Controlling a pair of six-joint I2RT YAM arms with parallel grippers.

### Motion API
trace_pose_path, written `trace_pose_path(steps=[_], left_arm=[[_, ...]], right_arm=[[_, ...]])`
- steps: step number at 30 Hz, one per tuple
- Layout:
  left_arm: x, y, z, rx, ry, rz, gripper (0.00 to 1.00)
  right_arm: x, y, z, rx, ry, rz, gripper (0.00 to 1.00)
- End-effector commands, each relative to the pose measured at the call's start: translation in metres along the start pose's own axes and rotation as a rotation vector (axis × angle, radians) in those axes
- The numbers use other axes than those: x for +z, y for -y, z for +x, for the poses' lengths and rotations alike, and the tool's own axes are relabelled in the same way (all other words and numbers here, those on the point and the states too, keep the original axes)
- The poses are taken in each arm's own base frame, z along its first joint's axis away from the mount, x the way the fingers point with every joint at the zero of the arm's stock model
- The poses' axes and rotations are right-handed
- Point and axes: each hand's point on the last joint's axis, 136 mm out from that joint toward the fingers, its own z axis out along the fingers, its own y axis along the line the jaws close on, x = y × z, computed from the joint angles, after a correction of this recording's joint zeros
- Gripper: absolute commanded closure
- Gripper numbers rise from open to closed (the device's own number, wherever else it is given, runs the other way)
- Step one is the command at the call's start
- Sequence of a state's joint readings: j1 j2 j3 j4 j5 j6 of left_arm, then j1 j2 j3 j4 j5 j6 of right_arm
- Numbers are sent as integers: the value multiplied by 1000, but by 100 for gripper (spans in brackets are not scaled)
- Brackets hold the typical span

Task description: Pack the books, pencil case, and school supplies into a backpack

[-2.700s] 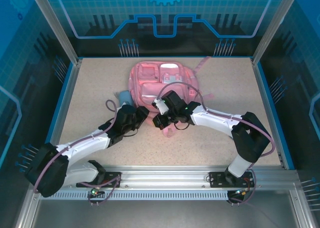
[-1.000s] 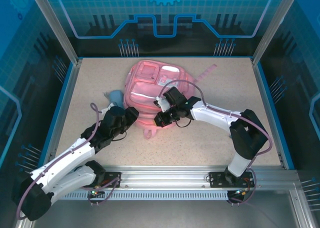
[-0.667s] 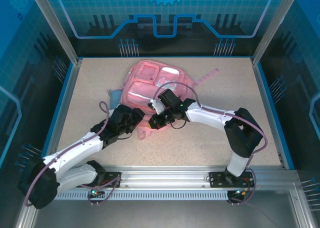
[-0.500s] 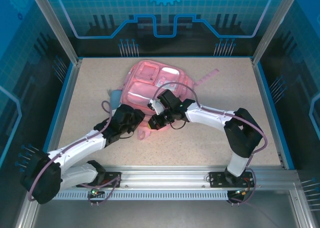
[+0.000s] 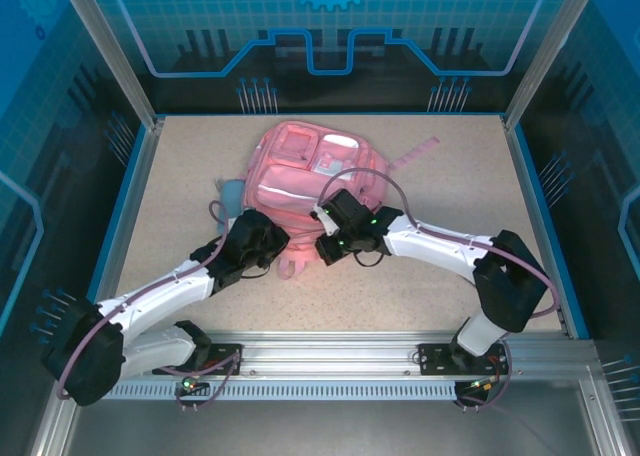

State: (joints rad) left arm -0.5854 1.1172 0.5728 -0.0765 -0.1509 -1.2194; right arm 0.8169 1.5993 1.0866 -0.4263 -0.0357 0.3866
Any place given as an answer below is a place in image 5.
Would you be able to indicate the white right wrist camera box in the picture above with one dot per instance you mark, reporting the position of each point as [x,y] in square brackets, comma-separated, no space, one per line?
[326,221]

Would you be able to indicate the aluminium frame post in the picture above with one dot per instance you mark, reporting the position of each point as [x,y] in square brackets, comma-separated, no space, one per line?
[121,66]
[545,51]

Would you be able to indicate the light blue pencil case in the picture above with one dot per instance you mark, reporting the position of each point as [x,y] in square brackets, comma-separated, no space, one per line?
[233,198]

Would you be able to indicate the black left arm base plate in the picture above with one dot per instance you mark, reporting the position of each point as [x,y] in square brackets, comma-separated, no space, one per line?
[212,350]

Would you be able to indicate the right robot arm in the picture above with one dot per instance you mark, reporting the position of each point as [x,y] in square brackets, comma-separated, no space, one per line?
[435,246]

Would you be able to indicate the aluminium mounting rail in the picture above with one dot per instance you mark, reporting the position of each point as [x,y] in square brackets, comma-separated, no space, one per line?
[330,356]

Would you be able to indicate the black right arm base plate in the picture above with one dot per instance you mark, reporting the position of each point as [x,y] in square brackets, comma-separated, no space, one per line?
[430,363]

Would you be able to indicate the small connector green light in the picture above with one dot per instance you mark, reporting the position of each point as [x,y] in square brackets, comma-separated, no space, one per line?
[482,385]
[190,380]

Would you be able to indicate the pink backpack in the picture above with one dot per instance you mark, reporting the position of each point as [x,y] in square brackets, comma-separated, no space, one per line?
[320,191]

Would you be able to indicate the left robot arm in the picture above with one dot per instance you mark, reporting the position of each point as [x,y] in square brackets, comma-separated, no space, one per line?
[155,296]

